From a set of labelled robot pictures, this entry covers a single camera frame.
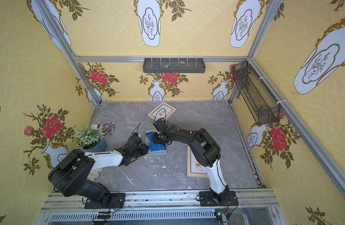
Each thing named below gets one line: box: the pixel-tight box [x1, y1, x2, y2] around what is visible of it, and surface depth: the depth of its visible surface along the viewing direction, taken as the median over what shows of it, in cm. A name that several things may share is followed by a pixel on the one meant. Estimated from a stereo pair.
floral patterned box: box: [97, 121, 116, 136], surface depth 105 cm
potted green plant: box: [66, 125, 107, 153], surface depth 81 cm
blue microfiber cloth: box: [146, 132, 166, 152], surface depth 92 cm
